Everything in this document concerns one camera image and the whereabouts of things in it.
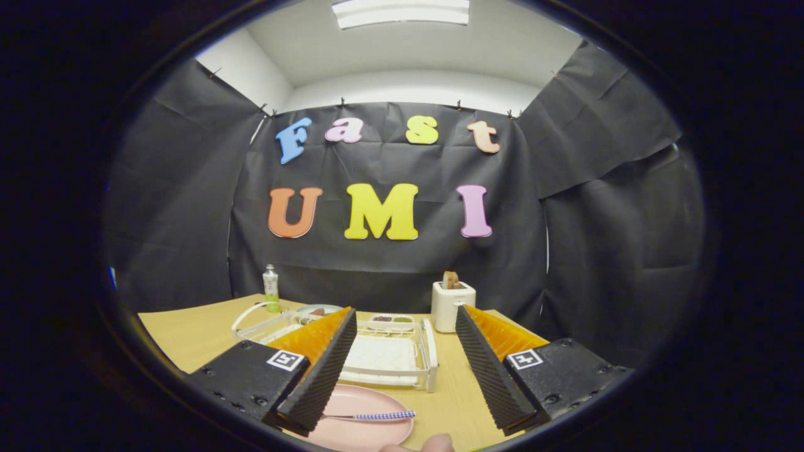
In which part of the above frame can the white toaster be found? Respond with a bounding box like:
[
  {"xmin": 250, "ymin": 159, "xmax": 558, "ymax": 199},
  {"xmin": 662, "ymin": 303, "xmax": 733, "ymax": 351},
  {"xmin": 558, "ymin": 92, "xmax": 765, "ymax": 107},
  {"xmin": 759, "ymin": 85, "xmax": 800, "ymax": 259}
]
[{"xmin": 431, "ymin": 281, "xmax": 476, "ymax": 333}]

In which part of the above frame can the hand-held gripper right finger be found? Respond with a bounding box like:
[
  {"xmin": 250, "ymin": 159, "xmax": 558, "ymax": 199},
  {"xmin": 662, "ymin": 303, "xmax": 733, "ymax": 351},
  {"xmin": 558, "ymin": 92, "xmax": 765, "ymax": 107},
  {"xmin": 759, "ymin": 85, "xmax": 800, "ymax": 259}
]
[{"xmin": 455, "ymin": 304, "xmax": 635, "ymax": 437}]

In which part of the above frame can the white divided grain tray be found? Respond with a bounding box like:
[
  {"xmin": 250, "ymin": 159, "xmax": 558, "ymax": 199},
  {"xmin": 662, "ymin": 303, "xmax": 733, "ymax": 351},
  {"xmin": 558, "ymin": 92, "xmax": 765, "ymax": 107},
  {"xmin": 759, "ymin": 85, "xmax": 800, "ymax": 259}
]
[{"xmin": 368, "ymin": 313, "xmax": 415, "ymax": 331}]

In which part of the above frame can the green liquid bottle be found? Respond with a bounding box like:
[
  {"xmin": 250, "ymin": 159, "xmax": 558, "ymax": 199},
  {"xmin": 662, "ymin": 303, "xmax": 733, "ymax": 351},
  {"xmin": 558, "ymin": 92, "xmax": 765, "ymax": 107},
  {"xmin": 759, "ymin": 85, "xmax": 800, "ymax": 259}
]
[{"xmin": 263, "ymin": 264, "xmax": 281, "ymax": 313}]

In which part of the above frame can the pink plate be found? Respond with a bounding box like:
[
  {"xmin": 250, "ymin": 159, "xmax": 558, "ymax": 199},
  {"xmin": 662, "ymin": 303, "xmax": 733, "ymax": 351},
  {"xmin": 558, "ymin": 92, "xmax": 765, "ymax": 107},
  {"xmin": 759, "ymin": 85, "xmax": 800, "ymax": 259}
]
[{"xmin": 301, "ymin": 384, "xmax": 415, "ymax": 452}]

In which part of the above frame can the blue checkered handle spoon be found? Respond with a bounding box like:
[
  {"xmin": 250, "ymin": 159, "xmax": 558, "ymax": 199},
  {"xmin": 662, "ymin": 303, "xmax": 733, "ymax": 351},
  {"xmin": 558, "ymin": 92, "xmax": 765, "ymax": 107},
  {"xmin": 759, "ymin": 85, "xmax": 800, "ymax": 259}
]
[{"xmin": 320, "ymin": 411, "xmax": 416, "ymax": 422}]

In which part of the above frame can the white wire dish rack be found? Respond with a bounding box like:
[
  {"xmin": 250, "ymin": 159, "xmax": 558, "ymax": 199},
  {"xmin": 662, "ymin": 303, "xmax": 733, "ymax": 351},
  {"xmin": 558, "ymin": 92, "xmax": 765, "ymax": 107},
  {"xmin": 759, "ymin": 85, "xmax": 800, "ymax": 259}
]
[{"xmin": 231, "ymin": 301, "xmax": 438, "ymax": 394}]

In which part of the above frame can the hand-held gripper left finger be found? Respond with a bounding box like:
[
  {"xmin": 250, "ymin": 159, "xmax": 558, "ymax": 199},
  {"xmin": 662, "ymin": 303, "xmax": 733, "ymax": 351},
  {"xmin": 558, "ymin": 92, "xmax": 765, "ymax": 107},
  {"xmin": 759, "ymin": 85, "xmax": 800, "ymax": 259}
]
[{"xmin": 187, "ymin": 306, "xmax": 357, "ymax": 438}]

